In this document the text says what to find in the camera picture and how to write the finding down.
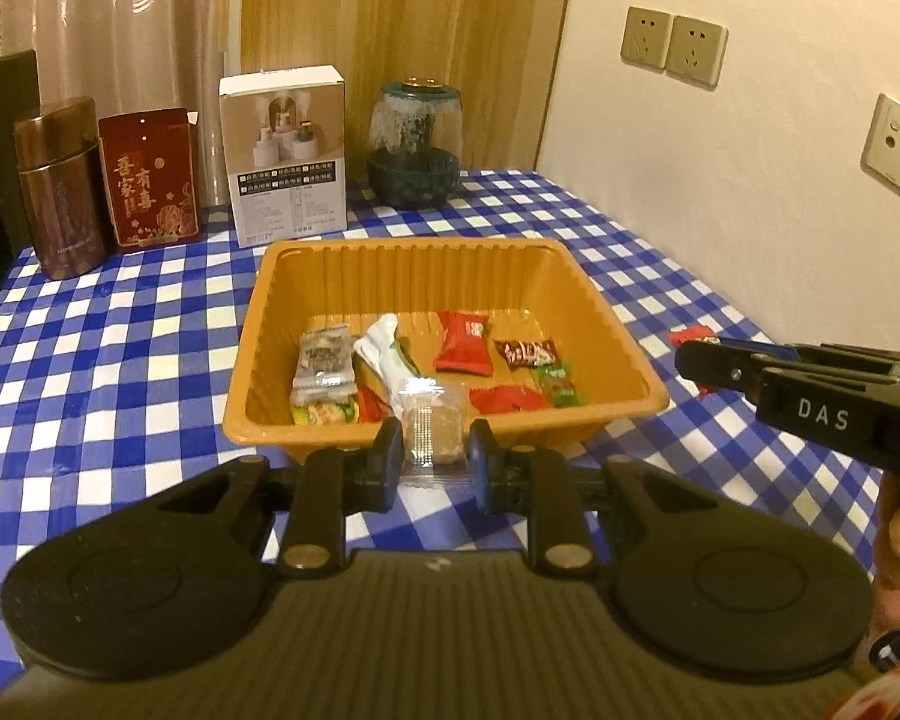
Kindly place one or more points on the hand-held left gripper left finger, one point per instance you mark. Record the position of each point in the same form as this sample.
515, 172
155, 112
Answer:
388, 465

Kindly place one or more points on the red candy wrapper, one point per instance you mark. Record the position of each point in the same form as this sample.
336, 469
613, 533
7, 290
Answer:
690, 335

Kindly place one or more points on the dark red printed snack packet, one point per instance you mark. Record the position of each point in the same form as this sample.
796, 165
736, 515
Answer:
525, 352

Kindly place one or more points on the small red snack packet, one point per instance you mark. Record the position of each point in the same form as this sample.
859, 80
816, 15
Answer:
371, 403

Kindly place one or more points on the brown metal canister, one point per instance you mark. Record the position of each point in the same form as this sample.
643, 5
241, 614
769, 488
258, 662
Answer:
60, 195

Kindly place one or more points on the grey snack packet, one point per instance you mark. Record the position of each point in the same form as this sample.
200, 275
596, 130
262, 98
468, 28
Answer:
322, 360

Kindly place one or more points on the orange plastic tray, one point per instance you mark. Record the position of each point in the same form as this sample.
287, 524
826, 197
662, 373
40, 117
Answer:
420, 270

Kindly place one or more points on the white cardboard box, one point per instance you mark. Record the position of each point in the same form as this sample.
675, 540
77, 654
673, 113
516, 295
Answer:
285, 165

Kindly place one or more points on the beige data socket plate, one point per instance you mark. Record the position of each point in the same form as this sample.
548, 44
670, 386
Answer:
896, 146

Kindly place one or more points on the beige wall socket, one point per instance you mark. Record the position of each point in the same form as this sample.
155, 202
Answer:
645, 37
696, 51

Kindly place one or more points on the wooden panel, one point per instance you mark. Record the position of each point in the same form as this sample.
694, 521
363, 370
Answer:
420, 7

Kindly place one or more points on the sheer curtain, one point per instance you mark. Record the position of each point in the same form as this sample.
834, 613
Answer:
120, 15

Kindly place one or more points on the green snack cake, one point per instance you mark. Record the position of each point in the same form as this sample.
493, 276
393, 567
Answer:
559, 384

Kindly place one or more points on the yellow green snack packet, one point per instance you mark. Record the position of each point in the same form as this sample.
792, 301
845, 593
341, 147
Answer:
322, 412

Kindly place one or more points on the glass jar with dark lid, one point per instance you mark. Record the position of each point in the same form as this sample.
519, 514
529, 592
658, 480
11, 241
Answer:
412, 157

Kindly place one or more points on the red gold printed tin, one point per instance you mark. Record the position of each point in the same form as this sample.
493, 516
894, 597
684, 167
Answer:
150, 180

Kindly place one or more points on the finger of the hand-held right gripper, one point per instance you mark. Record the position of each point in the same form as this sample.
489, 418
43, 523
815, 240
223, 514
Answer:
840, 356
720, 367

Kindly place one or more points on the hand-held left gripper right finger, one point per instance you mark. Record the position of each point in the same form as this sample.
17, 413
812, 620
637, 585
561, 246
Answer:
481, 465

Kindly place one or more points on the blue white checked tablecloth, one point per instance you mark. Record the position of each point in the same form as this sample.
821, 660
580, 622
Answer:
120, 360

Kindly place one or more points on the brown candy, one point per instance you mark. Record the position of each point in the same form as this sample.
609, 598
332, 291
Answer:
429, 427

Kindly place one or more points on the white snack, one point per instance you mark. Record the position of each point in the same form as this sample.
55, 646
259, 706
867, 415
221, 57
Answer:
381, 352

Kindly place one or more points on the black monitor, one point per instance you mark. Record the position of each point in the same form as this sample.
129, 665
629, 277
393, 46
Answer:
0, 165

